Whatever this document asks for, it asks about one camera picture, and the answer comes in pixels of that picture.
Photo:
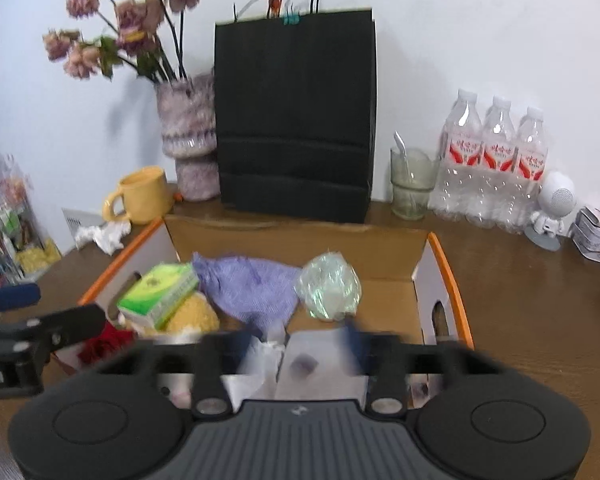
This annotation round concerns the white vent panel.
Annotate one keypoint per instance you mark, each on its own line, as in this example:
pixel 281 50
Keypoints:
pixel 77 220

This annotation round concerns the dried pink flowers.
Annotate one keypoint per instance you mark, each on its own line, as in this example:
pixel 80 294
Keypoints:
pixel 130 20

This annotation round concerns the orange binder clip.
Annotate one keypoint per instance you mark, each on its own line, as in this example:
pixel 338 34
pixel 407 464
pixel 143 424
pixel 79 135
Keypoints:
pixel 274 5

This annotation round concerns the white plastic spoon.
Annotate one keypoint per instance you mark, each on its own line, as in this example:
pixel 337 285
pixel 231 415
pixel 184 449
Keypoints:
pixel 401 150

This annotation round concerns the purple marbled vase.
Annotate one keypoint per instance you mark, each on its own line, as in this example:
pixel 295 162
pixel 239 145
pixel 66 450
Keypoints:
pixel 187 130

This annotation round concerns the small crumpled white tissue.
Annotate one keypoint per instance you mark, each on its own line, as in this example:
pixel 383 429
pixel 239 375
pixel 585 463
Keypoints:
pixel 265 355

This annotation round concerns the yellow mug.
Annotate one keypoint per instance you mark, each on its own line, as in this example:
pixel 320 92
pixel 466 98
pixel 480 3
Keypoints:
pixel 145 195

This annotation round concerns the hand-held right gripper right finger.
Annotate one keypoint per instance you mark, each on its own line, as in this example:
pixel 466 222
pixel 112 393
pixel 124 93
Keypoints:
pixel 387 360

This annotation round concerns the yellow and white plush toy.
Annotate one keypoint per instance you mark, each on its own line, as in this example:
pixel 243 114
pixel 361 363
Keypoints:
pixel 195 312

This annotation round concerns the orange cardboard box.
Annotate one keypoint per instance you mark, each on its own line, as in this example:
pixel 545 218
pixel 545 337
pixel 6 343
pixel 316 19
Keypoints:
pixel 380 240

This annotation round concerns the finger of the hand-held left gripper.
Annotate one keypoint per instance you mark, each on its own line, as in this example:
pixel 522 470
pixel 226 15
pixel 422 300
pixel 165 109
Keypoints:
pixel 70 325
pixel 10 296

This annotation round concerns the black paper bag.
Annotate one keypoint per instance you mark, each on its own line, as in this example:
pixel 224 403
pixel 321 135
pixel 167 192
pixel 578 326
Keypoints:
pixel 295 110

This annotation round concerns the large crumpled white tissue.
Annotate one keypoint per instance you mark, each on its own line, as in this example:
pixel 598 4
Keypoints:
pixel 105 235

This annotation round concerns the rack of colourful packets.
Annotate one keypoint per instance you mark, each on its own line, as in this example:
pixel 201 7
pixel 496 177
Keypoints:
pixel 10 230

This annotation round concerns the red label water bottle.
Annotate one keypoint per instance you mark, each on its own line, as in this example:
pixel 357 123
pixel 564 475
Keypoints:
pixel 499 165
pixel 530 170
pixel 460 160

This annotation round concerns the iridescent ball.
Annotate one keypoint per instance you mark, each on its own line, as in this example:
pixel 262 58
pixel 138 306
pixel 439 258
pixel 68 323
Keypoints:
pixel 327 285

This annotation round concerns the white robot speaker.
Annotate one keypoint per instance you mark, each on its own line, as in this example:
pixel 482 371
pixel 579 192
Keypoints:
pixel 555 200

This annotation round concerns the green paper box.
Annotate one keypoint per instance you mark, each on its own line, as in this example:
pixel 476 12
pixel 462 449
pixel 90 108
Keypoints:
pixel 157 290

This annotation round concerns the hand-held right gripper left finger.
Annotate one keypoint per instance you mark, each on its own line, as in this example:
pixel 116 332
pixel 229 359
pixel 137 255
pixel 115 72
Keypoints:
pixel 212 360

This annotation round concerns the clear drinking glass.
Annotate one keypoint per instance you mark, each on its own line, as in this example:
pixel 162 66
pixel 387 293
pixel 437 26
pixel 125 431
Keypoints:
pixel 412 190

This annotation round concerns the teal binder clip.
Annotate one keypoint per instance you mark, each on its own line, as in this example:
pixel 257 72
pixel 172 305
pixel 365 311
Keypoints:
pixel 290 20

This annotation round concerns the red artificial rose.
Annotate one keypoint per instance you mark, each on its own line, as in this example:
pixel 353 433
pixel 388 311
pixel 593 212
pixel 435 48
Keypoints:
pixel 105 347

